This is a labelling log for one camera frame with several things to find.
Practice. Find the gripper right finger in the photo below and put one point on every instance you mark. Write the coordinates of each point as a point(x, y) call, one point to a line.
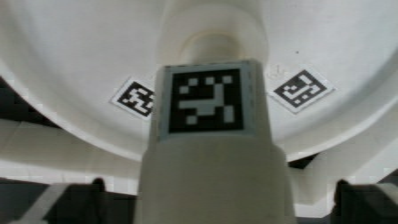
point(364, 204)

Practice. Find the white round table top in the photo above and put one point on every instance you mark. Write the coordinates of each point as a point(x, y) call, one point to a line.
point(80, 44)

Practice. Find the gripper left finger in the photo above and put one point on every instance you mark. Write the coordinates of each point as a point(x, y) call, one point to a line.
point(69, 203)

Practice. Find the white cylindrical table leg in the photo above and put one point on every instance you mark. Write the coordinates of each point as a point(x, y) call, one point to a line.
point(213, 176)

